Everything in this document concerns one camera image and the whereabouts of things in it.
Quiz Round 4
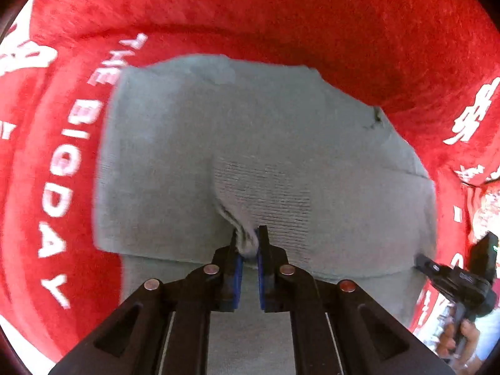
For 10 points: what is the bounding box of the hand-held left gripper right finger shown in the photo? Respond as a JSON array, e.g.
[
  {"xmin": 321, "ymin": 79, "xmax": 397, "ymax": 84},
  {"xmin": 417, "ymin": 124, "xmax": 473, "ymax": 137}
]
[{"xmin": 256, "ymin": 225, "xmax": 458, "ymax": 375}]

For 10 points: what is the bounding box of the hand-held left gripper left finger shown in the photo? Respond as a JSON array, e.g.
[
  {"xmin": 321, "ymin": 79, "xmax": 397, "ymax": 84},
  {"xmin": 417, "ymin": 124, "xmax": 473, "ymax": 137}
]
[{"xmin": 49, "ymin": 230, "xmax": 244, "ymax": 375}]

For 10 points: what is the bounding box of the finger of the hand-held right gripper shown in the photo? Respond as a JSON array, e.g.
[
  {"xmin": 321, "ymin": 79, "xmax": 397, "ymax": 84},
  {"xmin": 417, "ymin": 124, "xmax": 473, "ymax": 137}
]
[{"xmin": 414, "ymin": 254, "xmax": 444, "ymax": 280}]

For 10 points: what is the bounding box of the grey knitted garment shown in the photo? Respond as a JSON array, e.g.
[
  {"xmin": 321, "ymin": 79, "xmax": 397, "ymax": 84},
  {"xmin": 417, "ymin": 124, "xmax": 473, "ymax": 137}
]
[{"xmin": 92, "ymin": 54, "xmax": 439, "ymax": 375}]

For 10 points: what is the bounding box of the person's right hand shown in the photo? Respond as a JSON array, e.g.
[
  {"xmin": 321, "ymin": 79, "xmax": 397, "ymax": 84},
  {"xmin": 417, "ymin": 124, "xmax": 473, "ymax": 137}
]
[{"xmin": 437, "ymin": 318, "xmax": 483, "ymax": 365}]

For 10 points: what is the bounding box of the red floral patterned cloth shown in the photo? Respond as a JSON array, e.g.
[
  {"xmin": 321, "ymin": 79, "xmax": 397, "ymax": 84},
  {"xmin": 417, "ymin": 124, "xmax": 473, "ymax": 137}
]
[{"xmin": 467, "ymin": 182, "xmax": 500, "ymax": 245}]

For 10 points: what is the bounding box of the red printed blanket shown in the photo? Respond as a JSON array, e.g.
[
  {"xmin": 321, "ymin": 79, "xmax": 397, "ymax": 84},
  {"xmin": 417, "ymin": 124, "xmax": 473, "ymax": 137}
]
[{"xmin": 0, "ymin": 0, "xmax": 500, "ymax": 365}]

